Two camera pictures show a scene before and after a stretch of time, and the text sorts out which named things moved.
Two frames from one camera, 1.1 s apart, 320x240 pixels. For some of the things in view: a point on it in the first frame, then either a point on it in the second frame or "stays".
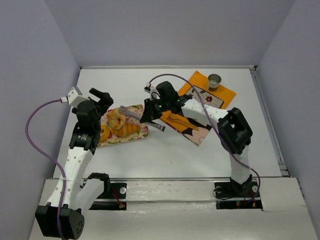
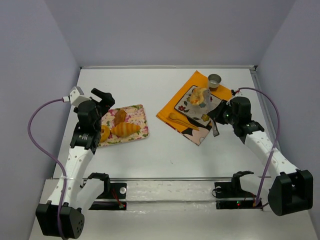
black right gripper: (147, 113) to (219, 113)
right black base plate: (230, 189) stays
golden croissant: (126, 129) stays
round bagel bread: (115, 119) to (197, 97)
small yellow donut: (105, 133) stays
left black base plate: (111, 190) stays
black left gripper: (100, 99) stays
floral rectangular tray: (138, 109) stays
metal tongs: (130, 113) to (210, 106)
